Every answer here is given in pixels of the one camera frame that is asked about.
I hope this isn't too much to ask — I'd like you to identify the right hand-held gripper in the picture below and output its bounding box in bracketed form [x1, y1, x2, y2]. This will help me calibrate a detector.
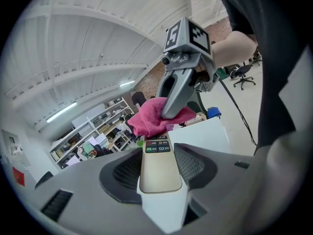
[156, 16, 219, 120]

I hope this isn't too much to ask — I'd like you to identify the person's black shirt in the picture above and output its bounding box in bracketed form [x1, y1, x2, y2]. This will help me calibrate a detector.
[212, 0, 298, 149]

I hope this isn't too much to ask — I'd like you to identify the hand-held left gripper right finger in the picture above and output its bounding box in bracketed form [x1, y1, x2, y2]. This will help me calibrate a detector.
[172, 141, 272, 233]

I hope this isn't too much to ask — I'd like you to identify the black mesh office chair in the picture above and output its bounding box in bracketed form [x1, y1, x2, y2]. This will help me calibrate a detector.
[187, 91, 209, 118]

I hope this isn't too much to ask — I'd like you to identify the pink cleaning cloth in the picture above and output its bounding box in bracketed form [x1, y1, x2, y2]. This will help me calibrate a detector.
[127, 96, 198, 138]

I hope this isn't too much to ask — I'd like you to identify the red sign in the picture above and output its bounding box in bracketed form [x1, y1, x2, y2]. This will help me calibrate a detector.
[12, 166, 25, 188]

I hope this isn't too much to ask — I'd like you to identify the white shelving unit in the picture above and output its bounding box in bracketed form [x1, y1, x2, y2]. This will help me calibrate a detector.
[49, 97, 135, 169]

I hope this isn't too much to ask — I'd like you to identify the person's right forearm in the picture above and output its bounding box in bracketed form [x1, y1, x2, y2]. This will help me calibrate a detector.
[211, 30, 258, 69]

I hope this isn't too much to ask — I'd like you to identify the beige remote control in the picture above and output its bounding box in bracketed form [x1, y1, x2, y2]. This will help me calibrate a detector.
[139, 131, 183, 194]

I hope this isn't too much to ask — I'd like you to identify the black swivel chair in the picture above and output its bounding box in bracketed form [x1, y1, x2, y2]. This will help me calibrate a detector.
[230, 64, 257, 91]

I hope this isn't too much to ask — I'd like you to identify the open cardboard box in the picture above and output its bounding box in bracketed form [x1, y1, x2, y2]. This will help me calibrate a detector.
[184, 112, 207, 127]

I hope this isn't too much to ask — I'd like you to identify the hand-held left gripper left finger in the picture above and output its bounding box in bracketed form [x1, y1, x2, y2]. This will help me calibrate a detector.
[34, 146, 160, 233]

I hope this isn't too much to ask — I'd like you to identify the black cable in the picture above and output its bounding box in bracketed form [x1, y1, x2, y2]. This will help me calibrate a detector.
[218, 78, 258, 147]

